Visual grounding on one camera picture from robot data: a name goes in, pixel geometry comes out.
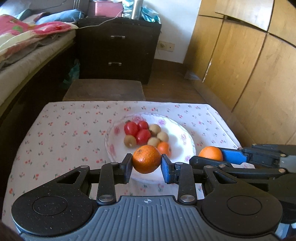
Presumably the orange mandarin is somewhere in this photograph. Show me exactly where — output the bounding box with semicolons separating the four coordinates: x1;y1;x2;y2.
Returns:
157;142;171;157
132;145;162;174
198;146;223;161

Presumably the brown longan small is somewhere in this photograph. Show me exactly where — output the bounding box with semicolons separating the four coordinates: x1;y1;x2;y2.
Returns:
147;137;161;148

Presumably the red tomato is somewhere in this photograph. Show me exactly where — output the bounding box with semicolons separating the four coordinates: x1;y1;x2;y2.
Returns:
136;129;151;146
137;120;149;131
124;121;138;137

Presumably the white floral plate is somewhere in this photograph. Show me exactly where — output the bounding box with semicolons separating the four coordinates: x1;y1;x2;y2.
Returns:
104;112;197;185

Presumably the cherry print tablecloth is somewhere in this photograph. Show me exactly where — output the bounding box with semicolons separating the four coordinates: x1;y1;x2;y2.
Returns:
1;101;240;228

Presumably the wooden wardrobe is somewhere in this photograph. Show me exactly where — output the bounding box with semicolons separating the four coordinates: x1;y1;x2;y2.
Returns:
184;1;295;145

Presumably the dark wooden stool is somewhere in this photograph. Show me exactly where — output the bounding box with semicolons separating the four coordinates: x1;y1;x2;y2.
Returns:
63;79;145;101

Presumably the green plastic bag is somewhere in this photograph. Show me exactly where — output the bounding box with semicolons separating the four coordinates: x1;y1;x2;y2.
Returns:
63;63;80;86

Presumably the bed with beige mattress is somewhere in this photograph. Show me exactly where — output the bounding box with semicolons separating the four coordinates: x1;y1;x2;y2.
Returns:
1;21;76;114

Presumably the dark wooden nightstand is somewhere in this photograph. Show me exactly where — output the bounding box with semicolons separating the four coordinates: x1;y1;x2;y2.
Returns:
75;17;162;84

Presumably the floral pink quilt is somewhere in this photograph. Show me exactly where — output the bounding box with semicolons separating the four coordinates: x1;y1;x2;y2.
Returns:
1;15;78;62

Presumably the metal thermos bottle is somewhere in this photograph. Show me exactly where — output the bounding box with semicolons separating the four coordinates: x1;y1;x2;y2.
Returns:
131;0;144;20

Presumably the blue pillow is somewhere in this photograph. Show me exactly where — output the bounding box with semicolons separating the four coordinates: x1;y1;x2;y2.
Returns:
36;9;85;25

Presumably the pink box on nightstand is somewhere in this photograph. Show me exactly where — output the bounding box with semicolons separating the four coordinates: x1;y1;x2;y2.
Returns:
87;1;123;18

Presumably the wall power socket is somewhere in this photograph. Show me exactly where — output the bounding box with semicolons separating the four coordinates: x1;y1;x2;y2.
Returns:
157;41;175;52

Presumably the white charging cable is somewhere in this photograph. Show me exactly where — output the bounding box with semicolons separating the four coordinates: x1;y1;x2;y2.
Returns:
77;9;125;30

